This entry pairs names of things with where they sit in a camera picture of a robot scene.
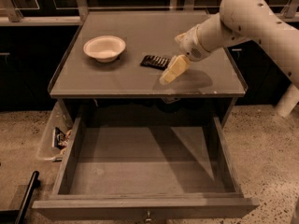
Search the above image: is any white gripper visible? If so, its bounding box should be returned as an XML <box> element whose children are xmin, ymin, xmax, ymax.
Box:
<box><xmin>159</xmin><ymin>25</ymin><xmax>210</xmax><ymax>85</ymax></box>

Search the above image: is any black rxbar chocolate bar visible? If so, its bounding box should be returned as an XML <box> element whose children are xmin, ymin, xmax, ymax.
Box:
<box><xmin>140</xmin><ymin>55</ymin><xmax>170</xmax><ymax>70</ymax></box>

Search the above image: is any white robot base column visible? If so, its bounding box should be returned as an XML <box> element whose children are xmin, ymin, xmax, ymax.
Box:
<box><xmin>275</xmin><ymin>84</ymin><xmax>299</xmax><ymax>118</ymax></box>

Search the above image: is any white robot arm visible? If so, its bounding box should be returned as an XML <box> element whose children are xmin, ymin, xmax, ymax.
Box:
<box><xmin>160</xmin><ymin>0</ymin><xmax>299</xmax><ymax>88</ymax></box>

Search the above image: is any open grey top drawer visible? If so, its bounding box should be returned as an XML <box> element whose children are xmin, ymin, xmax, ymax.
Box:
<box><xmin>33</xmin><ymin>108</ymin><xmax>259</xmax><ymax>222</ymax></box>

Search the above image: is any grey cabinet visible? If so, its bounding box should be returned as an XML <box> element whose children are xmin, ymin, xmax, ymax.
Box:
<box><xmin>47</xmin><ymin>10</ymin><xmax>249</xmax><ymax>129</ymax></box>

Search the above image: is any white bowl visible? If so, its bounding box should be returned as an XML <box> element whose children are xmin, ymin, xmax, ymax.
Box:
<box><xmin>83</xmin><ymin>35</ymin><xmax>126</xmax><ymax>63</ymax></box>

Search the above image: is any snack packet in bin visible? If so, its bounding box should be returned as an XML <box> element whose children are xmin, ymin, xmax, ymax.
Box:
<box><xmin>51</xmin><ymin>127</ymin><xmax>72</xmax><ymax>154</ymax></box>

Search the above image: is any black bar object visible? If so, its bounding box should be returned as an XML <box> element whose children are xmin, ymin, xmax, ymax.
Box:
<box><xmin>0</xmin><ymin>170</ymin><xmax>41</xmax><ymax>224</ymax></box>

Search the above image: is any metal railing frame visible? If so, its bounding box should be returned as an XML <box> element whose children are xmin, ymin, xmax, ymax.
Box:
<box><xmin>0</xmin><ymin>0</ymin><xmax>299</xmax><ymax>26</ymax></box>

